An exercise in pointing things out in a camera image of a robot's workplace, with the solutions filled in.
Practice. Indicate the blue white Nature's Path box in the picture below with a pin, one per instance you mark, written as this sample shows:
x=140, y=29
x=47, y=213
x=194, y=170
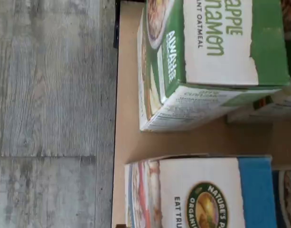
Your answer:
x=207, y=178
x=287, y=194

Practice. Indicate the wooden shelf board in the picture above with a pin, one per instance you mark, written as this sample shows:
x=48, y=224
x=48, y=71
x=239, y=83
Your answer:
x=126, y=95

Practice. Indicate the green apple cinnamon oatmeal box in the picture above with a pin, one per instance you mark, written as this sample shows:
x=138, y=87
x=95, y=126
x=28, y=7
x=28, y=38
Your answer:
x=218, y=59
x=266, y=107

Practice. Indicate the black metal shelf frame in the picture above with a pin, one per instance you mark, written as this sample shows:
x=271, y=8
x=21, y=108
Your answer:
x=117, y=23

